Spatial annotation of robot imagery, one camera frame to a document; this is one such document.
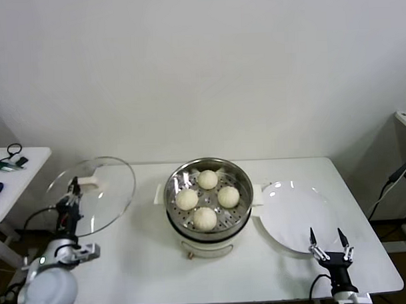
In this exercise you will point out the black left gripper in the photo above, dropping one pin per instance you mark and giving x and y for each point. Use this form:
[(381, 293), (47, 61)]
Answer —
[(68, 216)]

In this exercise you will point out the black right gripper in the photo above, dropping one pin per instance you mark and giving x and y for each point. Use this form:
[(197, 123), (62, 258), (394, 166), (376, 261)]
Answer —
[(338, 267)]

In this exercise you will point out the white steamed baozi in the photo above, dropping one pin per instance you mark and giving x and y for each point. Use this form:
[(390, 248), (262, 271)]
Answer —
[(187, 199), (205, 219), (228, 196), (208, 179)]

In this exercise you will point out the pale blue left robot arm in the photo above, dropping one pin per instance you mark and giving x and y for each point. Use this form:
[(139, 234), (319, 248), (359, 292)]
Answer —
[(47, 291)]

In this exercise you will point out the steel perforated steamer basket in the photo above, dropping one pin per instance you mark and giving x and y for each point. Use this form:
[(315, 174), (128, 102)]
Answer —
[(177, 179)]

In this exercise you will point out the white round plate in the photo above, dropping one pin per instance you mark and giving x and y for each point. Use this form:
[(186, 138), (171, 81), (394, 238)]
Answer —
[(292, 215)]

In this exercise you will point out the small white table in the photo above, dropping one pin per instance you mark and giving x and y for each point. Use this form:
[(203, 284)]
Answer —
[(20, 185)]

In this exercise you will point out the small black object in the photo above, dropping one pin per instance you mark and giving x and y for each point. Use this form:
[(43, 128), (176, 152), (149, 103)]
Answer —
[(21, 161)]

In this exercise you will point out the silver tool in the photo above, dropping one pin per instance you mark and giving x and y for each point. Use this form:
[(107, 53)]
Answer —
[(14, 168)]

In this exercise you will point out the black power adapter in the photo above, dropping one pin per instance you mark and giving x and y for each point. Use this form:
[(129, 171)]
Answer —
[(399, 173)]

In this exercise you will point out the white electric cooker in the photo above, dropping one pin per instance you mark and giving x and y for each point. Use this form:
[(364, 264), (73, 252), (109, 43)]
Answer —
[(206, 248)]

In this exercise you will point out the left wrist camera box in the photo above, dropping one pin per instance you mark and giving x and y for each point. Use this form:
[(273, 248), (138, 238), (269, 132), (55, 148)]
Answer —
[(88, 251)]

